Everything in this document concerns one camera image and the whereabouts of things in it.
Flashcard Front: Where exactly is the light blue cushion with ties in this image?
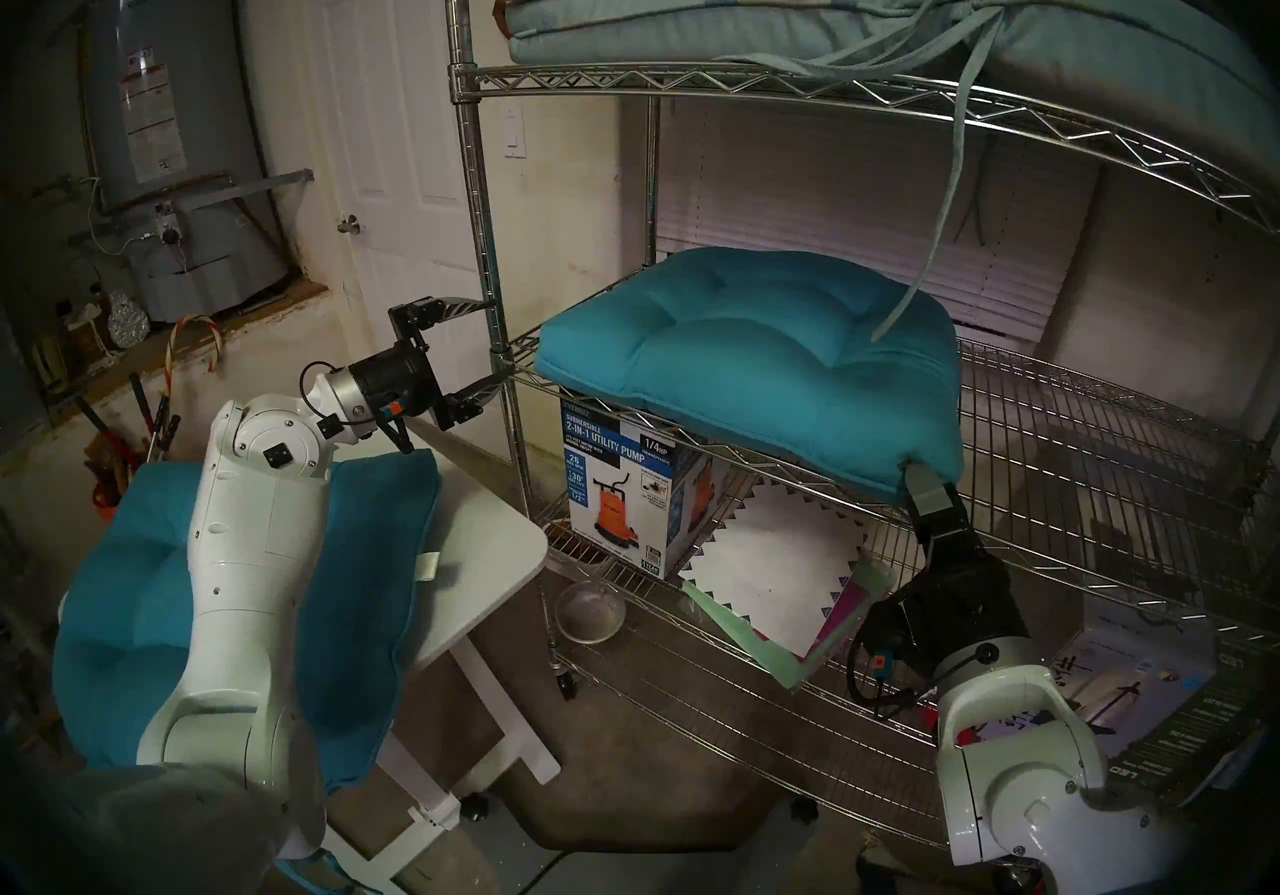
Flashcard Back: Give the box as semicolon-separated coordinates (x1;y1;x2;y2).
503;0;1280;344

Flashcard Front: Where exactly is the white panel door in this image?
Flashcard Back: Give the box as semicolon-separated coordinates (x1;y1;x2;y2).
300;0;511;459

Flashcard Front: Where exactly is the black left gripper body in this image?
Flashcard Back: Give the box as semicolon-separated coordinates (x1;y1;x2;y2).
348;341;447;434

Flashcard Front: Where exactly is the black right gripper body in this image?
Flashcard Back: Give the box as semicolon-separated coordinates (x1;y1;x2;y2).
865;528;1033;704

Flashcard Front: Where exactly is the teal tufted seat cushion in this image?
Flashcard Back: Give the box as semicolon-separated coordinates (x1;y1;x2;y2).
52;451;443;895
535;246;963;504

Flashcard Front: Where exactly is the blue utility pump box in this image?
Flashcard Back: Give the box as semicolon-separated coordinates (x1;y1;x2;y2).
560;398;716;584

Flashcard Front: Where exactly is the LED lamp box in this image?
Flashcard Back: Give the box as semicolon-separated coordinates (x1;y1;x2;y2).
1050;593;1261;784

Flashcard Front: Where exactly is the crumpled silver foil piece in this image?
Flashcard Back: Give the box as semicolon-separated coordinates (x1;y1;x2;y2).
105;291;151;349

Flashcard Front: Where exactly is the striped candy cane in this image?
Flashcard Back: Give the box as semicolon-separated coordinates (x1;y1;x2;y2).
163;315;224;394

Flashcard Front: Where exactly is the white zigzag paper stack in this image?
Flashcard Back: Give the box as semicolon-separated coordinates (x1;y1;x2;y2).
680;553;896;689

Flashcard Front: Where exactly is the white zigzag edged paper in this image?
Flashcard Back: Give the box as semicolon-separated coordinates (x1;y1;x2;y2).
685;481;869;659

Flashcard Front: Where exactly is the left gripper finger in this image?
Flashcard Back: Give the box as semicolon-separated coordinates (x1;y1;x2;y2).
440;371;507;433
388;296;498;355

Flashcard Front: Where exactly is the white folding table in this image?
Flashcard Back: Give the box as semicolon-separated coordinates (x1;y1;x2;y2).
310;448;563;895

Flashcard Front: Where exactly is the pink paper sheet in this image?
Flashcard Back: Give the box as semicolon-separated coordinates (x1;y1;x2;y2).
808;558;883;656

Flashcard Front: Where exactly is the grey water heater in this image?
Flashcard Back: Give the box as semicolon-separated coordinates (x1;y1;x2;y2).
80;0;301;324

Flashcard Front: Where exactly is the clear glass bowl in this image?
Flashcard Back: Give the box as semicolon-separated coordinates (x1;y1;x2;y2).
557;578;628;646

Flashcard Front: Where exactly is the dark handled screwdriver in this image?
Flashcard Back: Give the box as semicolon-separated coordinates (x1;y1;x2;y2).
148;393;184;464

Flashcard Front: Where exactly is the metal heater strap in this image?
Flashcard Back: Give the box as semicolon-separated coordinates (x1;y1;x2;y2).
175;168;316;216

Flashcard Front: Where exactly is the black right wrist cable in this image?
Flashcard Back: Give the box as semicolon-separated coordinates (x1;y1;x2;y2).
846;621;941;719

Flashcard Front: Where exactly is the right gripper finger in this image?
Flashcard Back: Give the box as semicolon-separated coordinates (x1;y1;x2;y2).
903;461;977;554

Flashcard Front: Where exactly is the chrome wire shelf rack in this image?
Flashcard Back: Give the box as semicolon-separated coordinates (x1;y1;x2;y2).
440;0;1280;854

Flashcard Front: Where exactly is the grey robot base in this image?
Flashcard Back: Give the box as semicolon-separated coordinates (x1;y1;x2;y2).
455;791;871;895

